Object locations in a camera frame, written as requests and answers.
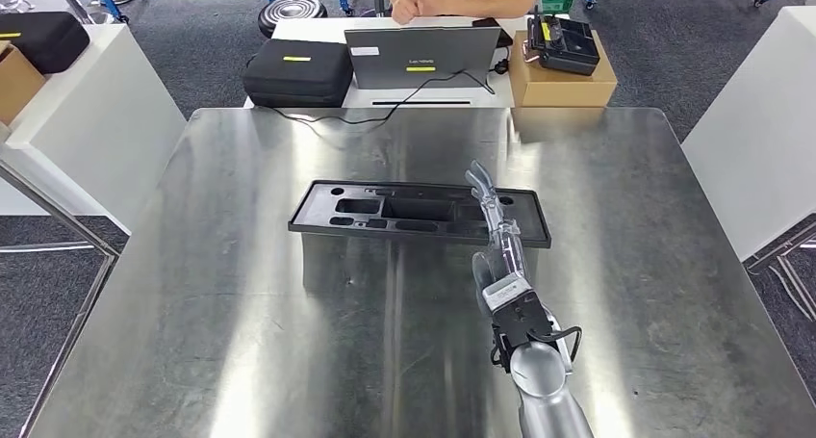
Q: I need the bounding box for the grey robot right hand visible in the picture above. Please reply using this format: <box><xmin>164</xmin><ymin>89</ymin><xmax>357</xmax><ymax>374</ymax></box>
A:
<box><xmin>464</xmin><ymin>161</ymin><xmax>530</xmax><ymax>295</ymax></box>

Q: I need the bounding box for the steel workbench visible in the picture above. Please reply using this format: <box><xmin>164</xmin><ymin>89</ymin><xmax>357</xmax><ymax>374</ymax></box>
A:
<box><xmin>25</xmin><ymin>106</ymin><xmax>816</xmax><ymax>438</ymax></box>

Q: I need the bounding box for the cardboard box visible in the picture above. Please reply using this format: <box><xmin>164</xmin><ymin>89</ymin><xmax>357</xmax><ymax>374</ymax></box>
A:
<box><xmin>508</xmin><ymin>30</ymin><xmax>619</xmax><ymax>109</ymax></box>
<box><xmin>0</xmin><ymin>39</ymin><xmax>47</xmax><ymax>127</ymax></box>

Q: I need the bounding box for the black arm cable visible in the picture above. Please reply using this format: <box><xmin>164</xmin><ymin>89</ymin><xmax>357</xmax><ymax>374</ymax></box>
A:
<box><xmin>489</xmin><ymin>324</ymin><xmax>582</xmax><ymax>368</ymax></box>

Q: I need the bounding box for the black plastic panel part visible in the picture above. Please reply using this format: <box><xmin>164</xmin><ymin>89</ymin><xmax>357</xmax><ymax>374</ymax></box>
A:
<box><xmin>288</xmin><ymin>179</ymin><xmax>552</xmax><ymax>250</ymax></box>

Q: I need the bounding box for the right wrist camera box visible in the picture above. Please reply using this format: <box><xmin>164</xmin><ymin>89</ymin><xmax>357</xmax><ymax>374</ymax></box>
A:
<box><xmin>481</xmin><ymin>271</ymin><xmax>557</xmax><ymax>363</ymax></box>

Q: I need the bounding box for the black laptop cable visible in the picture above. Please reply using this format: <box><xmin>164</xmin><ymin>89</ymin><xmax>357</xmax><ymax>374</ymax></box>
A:
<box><xmin>268</xmin><ymin>67</ymin><xmax>497</xmax><ymax>129</ymax></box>

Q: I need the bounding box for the black zip case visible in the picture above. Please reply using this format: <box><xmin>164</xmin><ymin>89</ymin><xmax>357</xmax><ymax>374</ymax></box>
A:
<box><xmin>0</xmin><ymin>11</ymin><xmax>90</xmax><ymax>75</ymax></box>
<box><xmin>242</xmin><ymin>38</ymin><xmax>354</xmax><ymax>109</ymax></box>

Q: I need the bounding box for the black remote controller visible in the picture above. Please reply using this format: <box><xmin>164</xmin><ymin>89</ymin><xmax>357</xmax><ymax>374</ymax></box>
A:
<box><xmin>524</xmin><ymin>13</ymin><xmax>601</xmax><ymax>77</ymax></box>

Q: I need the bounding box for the white partition panel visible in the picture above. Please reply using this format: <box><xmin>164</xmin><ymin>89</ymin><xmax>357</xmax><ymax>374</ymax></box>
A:
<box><xmin>0</xmin><ymin>23</ymin><xmax>188</xmax><ymax>236</ymax></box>
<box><xmin>680</xmin><ymin>6</ymin><xmax>816</xmax><ymax>263</ymax></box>

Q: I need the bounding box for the grey laptop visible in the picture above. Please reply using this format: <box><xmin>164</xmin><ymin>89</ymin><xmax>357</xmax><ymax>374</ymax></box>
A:
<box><xmin>344</xmin><ymin>25</ymin><xmax>502</xmax><ymax>90</ymax></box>

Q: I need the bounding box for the black round ribbed stool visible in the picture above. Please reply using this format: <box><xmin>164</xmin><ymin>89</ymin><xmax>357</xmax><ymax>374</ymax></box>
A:
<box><xmin>258</xmin><ymin>0</ymin><xmax>328</xmax><ymax>39</ymax></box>

